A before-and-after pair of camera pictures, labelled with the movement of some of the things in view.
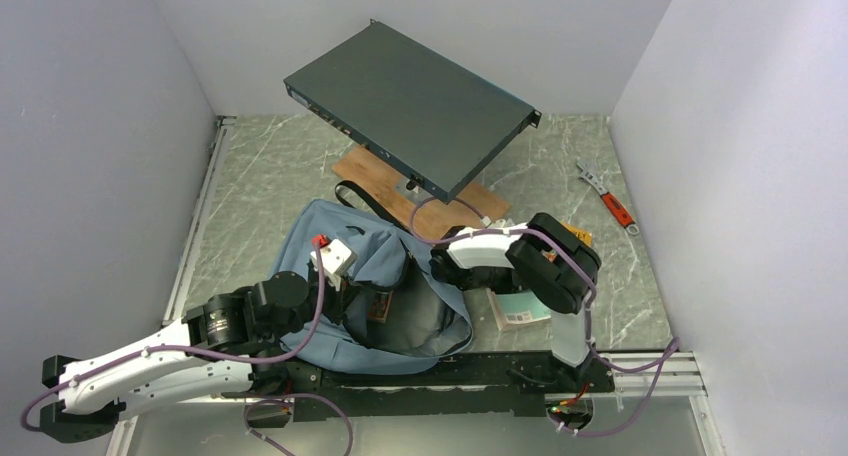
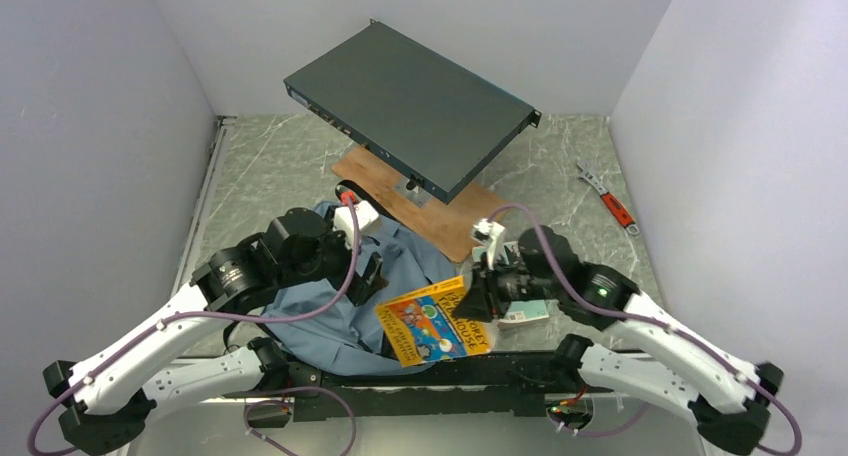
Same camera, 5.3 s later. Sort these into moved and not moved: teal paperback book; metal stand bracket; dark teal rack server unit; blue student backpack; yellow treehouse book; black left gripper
Moved: black left gripper; yellow treehouse book
Not moved: metal stand bracket; dark teal rack server unit; teal paperback book; blue student backpack
